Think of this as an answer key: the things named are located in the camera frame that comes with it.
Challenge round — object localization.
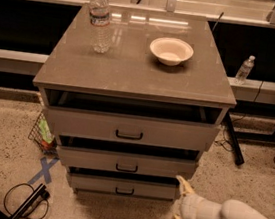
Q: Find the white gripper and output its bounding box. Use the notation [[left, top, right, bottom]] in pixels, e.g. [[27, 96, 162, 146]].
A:
[[173, 175, 222, 219]]

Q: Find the small background water bottle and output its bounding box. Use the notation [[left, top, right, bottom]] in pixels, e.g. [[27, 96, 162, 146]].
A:
[[235, 55, 255, 85]]

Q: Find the black table leg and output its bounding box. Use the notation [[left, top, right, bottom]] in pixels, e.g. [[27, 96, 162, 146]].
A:
[[224, 112, 245, 166]]

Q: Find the wire mesh basket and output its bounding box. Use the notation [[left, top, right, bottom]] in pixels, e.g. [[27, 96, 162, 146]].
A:
[[28, 113, 57, 155]]

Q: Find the clear plastic water bottle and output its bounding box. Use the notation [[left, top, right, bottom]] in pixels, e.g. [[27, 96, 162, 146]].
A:
[[88, 0, 112, 53]]

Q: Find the grey drawer cabinet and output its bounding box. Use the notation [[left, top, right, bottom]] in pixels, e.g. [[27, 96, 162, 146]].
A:
[[19, 0, 248, 213]]

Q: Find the black cable loop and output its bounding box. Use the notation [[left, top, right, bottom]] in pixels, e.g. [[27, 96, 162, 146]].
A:
[[1, 180, 53, 219]]

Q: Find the white paper bowl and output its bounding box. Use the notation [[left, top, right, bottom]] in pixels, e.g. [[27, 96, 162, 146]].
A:
[[150, 37, 194, 67]]

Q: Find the grey drawer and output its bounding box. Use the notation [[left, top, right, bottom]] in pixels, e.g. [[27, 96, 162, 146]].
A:
[[57, 136, 199, 178], [43, 91, 219, 151], [66, 167, 179, 201]]

